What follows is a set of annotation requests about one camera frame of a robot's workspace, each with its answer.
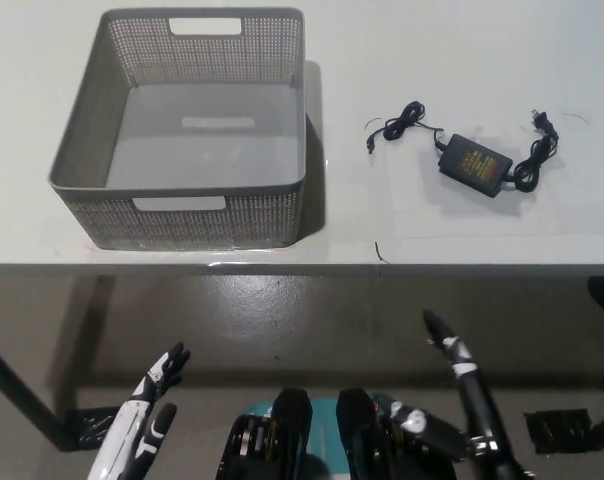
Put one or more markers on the grey perforated plastic basket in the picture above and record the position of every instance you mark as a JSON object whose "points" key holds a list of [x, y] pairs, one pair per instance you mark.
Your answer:
{"points": [[192, 220]]}

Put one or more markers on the black teal robot body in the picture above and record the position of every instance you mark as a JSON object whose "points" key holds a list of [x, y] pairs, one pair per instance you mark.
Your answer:
{"points": [[292, 425]]}

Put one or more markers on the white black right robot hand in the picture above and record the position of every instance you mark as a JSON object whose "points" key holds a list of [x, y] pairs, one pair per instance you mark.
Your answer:
{"points": [[474, 400]]}

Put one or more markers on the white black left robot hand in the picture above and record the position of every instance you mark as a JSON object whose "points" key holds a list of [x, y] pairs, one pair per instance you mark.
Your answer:
{"points": [[132, 425]]}

